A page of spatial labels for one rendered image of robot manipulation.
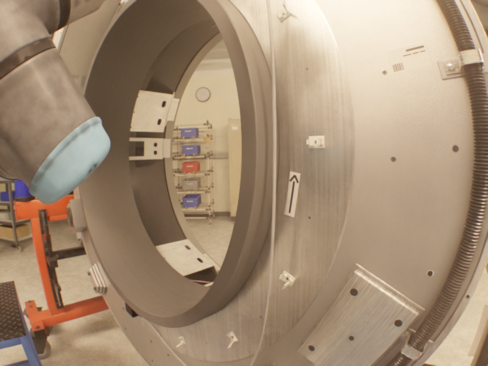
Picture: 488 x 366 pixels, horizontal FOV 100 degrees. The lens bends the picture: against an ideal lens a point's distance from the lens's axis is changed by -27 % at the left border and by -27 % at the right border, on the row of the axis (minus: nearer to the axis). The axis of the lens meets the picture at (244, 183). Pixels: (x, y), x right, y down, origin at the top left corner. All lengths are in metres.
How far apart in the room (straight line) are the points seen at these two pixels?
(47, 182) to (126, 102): 0.86
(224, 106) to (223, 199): 1.96
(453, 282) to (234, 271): 0.29
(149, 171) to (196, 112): 4.77
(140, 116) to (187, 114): 4.91
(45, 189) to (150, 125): 0.97
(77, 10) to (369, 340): 0.48
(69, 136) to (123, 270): 0.72
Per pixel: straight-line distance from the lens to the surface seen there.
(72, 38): 1.05
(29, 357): 1.12
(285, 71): 0.40
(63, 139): 0.23
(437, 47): 0.34
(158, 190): 1.30
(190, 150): 5.16
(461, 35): 0.32
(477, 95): 0.31
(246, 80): 0.37
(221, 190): 5.86
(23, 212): 1.70
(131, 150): 1.17
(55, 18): 0.27
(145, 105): 1.15
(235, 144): 5.25
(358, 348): 0.40
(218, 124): 5.89
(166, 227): 1.24
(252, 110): 0.35
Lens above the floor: 1.12
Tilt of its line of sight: 4 degrees down
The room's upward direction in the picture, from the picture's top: 2 degrees counter-clockwise
